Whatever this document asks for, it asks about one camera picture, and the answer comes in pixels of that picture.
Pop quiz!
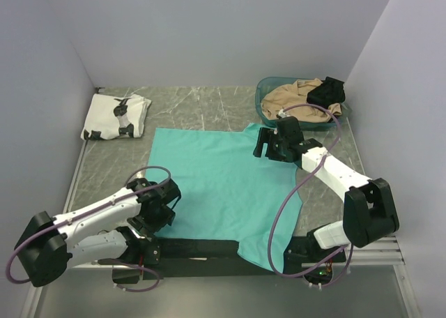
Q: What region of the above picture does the teal t shirt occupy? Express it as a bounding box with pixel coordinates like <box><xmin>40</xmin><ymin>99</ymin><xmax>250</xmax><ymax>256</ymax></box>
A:
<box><xmin>146</xmin><ymin>123</ymin><xmax>302</xmax><ymax>271</ymax></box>

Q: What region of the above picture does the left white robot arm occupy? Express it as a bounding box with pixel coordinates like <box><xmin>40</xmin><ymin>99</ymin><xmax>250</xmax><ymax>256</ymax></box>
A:
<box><xmin>15</xmin><ymin>179</ymin><xmax>181</xmax><ymax>287</ymax></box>

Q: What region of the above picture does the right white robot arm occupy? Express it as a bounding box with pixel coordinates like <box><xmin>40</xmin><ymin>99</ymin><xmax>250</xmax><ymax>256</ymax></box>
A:
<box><xmin>253</xmin><ymin>116</ymin><xmax>399</xmax><ymax>262</ymax></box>

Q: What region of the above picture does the beige t shirt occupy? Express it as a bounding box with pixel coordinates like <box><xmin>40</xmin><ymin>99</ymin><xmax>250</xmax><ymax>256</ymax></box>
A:
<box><xmin>258</xmin><ymin>78</ymin><xmax>342</xmax><ymax>124</ymax></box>

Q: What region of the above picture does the teal plastic basket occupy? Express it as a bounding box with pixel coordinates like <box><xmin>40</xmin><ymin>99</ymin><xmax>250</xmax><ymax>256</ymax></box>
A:
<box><xmin>255</xmin><ymin>77</ymin><xmax>349</xmax><ymax>130</ymax></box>

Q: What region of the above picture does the black base beam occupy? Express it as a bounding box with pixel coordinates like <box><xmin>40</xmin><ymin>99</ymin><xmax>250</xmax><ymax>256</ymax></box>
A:
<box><xmin>111</xmin><ymin>237</ymin><xmax>348</xmax><ymax>285</ymax></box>

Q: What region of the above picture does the black t shirt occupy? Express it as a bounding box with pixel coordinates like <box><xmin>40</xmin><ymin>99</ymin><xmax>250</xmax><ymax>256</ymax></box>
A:
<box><xmin>307</xmin><ymin>77</ymin><xmax>346</xmax><ymax>109</ymax></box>

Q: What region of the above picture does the folded white t shirt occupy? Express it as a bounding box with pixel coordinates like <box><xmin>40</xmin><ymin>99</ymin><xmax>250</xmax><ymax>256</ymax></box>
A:
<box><xmin>80</xmin><ymin>93</ymin><xmax>152</xmax><ymax>140</ymax></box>

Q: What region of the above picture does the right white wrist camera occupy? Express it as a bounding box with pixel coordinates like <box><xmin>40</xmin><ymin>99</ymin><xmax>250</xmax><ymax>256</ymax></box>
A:
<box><xmin>276</xmin><ymin>109</ymin><xmax>290</xmax><ymax>119</ymax></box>

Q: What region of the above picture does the aluminium rail frame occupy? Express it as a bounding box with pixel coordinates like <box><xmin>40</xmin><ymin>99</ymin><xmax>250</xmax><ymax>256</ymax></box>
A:
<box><xmin>22</xmin><ymin>86</ymin><xmax>419</xmax><ymax>317</ymax></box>

